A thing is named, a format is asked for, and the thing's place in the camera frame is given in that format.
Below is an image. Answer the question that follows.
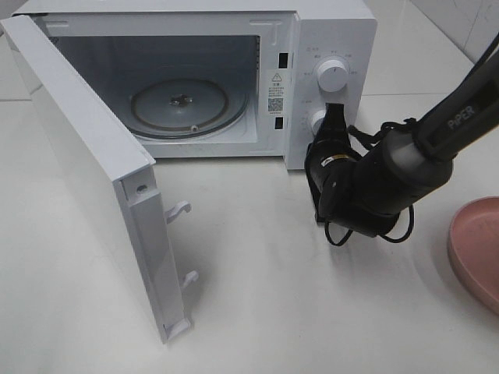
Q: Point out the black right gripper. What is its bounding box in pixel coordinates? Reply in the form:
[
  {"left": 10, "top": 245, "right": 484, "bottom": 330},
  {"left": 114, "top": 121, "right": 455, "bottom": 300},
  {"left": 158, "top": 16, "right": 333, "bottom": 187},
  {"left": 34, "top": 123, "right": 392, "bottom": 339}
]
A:
[{"left": 305, "top": 103, "right": 396, "bottom": 238}]

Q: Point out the pink round plate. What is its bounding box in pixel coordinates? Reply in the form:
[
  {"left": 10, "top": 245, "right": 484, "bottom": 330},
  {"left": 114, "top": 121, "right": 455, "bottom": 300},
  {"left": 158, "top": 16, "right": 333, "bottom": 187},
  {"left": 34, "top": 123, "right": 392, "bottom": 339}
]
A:
[{"left": 448, "top": 196, "right": 498, "bottom": 314}]

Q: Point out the white microwave door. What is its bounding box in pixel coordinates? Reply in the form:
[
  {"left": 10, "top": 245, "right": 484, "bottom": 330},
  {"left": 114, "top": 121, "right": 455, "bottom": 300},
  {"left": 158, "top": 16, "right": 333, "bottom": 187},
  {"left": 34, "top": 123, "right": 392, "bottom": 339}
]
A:
[{"left": 1, "top": 16, "right": 198, "bottom": 342}]

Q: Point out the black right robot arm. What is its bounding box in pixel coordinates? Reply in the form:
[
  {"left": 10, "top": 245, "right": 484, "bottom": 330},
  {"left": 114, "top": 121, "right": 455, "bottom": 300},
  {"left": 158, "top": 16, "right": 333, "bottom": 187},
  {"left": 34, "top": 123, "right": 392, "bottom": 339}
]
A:
[{"left": 305, "top": 53, "right": 498, "bottom": 238}]

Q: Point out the upper white power knob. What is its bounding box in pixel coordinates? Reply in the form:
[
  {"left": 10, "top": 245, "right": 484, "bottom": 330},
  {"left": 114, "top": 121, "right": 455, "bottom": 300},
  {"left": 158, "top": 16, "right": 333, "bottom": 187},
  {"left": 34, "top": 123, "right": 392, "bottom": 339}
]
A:
[{"left": 316, "top": 57, "right": 349, "bottom": 93}]

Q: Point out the white warning label sticker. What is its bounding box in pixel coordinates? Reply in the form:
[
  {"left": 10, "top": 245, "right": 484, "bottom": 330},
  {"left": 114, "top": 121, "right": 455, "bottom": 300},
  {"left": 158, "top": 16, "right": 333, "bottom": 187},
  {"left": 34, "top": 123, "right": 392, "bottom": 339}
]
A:
[{"left": 264, "top": 69, "right": 290, "bottom": 115}]

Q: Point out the white microwave oven body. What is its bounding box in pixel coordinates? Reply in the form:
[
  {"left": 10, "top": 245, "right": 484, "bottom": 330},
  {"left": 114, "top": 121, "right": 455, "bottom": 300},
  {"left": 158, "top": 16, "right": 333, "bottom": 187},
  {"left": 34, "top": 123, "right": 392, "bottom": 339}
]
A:
[{"left": 7, "top": 1, "right": 377, "bottom": 170}]

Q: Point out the glass microwave turntable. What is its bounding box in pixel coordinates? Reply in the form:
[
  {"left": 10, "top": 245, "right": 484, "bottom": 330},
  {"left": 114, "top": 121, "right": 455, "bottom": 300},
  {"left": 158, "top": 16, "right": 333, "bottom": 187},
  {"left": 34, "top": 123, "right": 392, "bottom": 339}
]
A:
[{"left": 129, "top": 78, "right": 249, "bottom": 139}]

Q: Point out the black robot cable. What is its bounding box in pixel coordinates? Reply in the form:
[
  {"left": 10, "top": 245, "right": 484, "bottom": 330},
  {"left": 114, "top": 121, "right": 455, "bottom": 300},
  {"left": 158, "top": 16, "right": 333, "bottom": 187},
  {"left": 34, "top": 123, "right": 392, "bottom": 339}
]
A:
[{"left": 324, "top": 120, "right": 415, "bottom": 247}]

